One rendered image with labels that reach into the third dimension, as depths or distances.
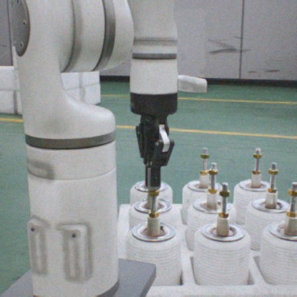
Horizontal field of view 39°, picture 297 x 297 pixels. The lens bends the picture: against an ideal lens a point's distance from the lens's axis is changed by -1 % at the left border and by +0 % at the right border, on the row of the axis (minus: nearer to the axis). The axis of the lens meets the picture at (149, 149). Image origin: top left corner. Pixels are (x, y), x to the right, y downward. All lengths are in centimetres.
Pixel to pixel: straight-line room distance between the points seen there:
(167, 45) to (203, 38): 534
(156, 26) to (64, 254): 35
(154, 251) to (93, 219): 29
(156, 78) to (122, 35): 23
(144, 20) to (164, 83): 9
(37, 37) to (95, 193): 15
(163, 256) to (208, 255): 8
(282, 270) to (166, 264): 19
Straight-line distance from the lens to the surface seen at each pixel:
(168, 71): 63
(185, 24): 603
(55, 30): 38
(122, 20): 41
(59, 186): 41
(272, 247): 75
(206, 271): 74
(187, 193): 94
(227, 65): 593
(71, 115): 39
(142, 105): 64
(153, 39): 63
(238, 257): 72
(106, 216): 43
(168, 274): 73
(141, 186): 95
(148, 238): 71
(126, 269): 53
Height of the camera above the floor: 57
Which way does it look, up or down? 14 degrees down
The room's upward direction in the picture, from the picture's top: straight up
